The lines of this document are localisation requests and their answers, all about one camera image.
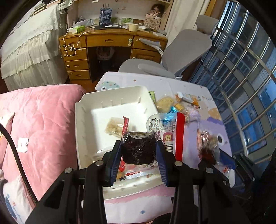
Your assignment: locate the green tissue box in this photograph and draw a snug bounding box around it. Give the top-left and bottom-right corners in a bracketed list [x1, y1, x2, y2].
[71, 25, 85, 34]

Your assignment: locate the white plastic storage box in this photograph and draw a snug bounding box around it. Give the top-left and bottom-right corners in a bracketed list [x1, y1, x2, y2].
[75, 86, 184, 200]

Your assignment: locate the black cable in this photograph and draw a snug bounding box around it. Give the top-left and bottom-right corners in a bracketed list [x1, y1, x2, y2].
[0, 124, 40, 205]

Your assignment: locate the clear nut packet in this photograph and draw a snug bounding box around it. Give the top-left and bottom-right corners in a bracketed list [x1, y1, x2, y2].
[197, 129, 223, 166]

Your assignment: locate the pile of assorted snacks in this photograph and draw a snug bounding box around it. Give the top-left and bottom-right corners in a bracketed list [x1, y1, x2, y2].
[148, 90, 202, 124]

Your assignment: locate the blue gift bag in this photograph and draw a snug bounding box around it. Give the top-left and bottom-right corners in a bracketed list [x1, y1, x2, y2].
[99, 3, 113, 26]

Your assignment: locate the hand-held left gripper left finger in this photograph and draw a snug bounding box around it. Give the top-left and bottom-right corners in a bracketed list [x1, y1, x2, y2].
[25, 140, 123, 224]

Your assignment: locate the waste bin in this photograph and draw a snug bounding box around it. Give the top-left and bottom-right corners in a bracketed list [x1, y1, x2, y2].
[96, 46, 115, 61]

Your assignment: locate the grey office chair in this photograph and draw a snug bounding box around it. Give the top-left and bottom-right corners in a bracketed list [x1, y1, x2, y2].
[118, 15, 220, 80]

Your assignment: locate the metal window grille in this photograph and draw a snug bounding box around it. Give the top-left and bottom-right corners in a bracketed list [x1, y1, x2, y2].
[190, 0, 276, 155]

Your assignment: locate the pink blanket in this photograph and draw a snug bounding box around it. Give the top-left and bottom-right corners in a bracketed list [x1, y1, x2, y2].
[0, 84, 87, 203]

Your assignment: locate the cartoon printed bedding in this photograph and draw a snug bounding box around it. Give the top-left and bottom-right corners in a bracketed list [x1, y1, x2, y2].
[0, 170, 37, 224]

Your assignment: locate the wooden shelf hutch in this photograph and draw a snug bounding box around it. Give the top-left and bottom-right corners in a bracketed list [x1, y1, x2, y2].
[67, 0, 175, 33]

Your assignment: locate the white lace cover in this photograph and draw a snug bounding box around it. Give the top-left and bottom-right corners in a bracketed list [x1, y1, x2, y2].
[0, 3, 69, 91]

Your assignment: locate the white plastic bag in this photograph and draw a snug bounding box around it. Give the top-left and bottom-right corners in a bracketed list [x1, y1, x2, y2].
[75, 19, 95, 27]

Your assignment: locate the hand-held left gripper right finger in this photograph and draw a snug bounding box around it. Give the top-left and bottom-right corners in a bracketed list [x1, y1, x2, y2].
[156, 140, 252, 224]

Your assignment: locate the cardboard box on desk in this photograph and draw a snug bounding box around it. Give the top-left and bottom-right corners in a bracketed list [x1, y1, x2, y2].
[144, 14, 162, 29]

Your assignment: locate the cartoon printed tablecloth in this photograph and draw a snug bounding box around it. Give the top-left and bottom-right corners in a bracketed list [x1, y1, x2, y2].
[95, 72, 235, 216]

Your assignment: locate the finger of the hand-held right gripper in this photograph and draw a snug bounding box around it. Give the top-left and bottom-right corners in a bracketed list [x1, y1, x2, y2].
[216, 149, 238, 173]
[198, 158, 216, 169]

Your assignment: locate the floral cloth bag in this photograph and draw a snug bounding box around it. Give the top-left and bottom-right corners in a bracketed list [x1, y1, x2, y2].
[59, 0, 75, 9]

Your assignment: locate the dark seaweed packet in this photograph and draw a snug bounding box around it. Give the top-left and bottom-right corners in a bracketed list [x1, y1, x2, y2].
[121, 116, 159, 167]

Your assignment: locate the puffed rice packet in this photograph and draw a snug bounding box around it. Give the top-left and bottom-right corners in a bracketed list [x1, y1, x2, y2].
[105, 117, 125, 138]

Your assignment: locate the red and white packet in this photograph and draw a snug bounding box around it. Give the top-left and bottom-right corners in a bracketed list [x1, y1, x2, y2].
[147, 112, 186, 162]

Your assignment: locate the wooden desk with drawers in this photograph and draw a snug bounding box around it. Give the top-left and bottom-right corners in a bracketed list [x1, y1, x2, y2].
[59, 26, 169, 83]

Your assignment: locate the doll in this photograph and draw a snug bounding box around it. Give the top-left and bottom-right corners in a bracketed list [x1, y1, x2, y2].
[150, 4, 165, 16]

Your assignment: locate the white charger cable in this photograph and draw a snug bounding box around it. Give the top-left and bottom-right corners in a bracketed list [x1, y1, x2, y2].
[62, 28, 91, 57]

